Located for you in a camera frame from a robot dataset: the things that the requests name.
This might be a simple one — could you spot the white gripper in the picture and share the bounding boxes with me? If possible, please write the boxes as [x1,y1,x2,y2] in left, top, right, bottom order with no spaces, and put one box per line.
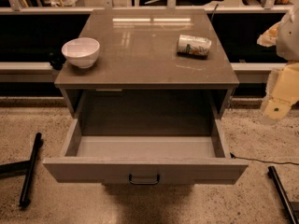
[257,22,299,125]

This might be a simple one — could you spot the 7up can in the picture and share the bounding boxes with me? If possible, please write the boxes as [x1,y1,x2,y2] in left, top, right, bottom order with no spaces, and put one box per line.
[177,35,212,57]

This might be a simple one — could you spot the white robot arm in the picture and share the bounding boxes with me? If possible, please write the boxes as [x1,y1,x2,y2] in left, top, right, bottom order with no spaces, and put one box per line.
[257,5,299,124]

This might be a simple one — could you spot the grey cabinet with glossy top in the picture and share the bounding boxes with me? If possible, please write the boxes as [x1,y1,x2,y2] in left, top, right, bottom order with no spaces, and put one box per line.
[55,7,239,112]

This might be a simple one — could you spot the open grey top drawer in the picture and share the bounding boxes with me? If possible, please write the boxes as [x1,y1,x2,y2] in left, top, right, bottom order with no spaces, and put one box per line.
[42,91,249,186]

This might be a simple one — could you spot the black stand leg right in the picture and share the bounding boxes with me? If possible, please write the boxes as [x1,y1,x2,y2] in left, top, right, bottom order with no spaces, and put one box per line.
[268,166,299,224]

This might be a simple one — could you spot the black stand leg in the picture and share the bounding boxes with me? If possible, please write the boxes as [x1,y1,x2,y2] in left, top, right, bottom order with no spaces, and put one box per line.
[268,166,299,224]
[0,133,44,209]

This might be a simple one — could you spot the white bowl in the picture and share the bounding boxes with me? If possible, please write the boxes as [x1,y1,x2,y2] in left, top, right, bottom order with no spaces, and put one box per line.
[62,37,100,68]

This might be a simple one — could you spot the black object behind cabinet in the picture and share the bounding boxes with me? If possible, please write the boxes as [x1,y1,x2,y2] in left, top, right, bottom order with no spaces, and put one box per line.
[49,52,66,70]

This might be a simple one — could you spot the black stand leg left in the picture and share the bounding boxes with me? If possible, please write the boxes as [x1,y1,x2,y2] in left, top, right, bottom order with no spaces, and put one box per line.
[0,133,44,209]

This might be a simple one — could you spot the black cable on floor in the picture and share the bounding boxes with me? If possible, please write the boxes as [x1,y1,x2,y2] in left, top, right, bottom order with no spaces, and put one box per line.
[230,152,299,166]

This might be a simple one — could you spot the black drawer handle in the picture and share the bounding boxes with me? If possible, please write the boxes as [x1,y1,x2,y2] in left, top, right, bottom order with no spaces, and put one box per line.
[128,174,160,186]

